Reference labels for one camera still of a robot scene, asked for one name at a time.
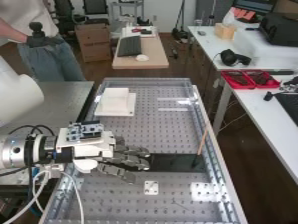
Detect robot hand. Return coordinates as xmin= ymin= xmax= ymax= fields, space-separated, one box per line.
xmin=54 ymin=121 xmax=153 ymax=185

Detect small white box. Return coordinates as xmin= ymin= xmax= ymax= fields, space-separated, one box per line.
xmin=93 ymin=87 xmax=137 ymax=118

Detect small square metal plate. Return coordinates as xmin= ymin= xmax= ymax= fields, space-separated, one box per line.
xmin=142 ymin=180 xmax=159 ymax=195

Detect black plate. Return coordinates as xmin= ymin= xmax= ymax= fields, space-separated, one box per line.
xmin=145 ymin=152 xmax=207 ymax=174

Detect thin stick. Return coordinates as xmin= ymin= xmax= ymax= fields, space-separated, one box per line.
xmin=195 ymin=124 xmax=210 ymax=157

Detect clear box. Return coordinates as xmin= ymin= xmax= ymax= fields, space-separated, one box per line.
xmin=41 ymin=77 xmax=247 ymax=224

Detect person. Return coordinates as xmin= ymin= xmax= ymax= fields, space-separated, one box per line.
xmin=0 ymin=0 xmax=86 ymax=83

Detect white mouse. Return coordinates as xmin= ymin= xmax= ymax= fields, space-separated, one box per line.
xmin=134 ymin=54 xmax=151 ymax=63

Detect black keyboard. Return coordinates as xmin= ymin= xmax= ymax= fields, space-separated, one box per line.
xmin=116 ymin=34 xmax=144 ymax=58

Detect cardboard box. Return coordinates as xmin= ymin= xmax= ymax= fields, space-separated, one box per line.
xmin=73 ymin=23 xmax=113 ymax=64

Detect wooden desk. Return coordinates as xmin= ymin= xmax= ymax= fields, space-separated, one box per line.
xmin=110 ymin=25 xmax=171 ymax=71

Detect red tray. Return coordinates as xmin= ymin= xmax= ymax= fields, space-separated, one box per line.
xmin=246 ymin=69 xmax=282 ymax=89
xmin=219 ymin=69 xmax=258 ymax=90

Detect black office chair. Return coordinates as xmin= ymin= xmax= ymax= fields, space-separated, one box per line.
xmin=52 ymin=0 xmax=85 ymax=36

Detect white desk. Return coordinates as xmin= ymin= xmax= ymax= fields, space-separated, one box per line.
xmin=186 ymin=24 xmax=298 ymax=188

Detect black headphones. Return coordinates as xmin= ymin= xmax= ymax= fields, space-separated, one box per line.
xmin=219 ymin=48 xmax=253 ymax=67

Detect light wooden box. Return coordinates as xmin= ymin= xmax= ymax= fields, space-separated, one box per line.
xmin=213 ymin=22 xmax=238 ymax=42

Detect black case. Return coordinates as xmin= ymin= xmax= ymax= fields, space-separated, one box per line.
xmin=258 ymin=12 xmax=298 ymax=47

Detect white cable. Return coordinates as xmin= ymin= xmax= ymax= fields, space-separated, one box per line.
xmin=0 ymin=169 xmax=86 ymax=224

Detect black cable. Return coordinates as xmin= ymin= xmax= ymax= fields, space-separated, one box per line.
xmin=6 ymin=124 xmax=57 ymax=138

